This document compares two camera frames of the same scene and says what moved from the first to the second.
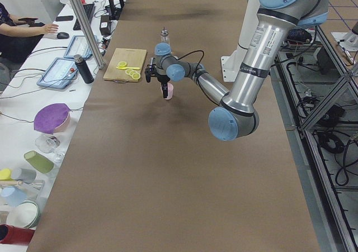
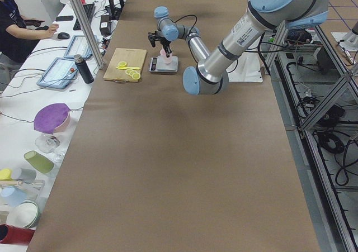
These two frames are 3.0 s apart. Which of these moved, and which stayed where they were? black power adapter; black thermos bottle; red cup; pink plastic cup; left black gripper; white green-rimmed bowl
Moved: left black gripper; pink plastic cup
Stayed: black power adapter; black thermos bottle; white green-rimmed bowl; red cup
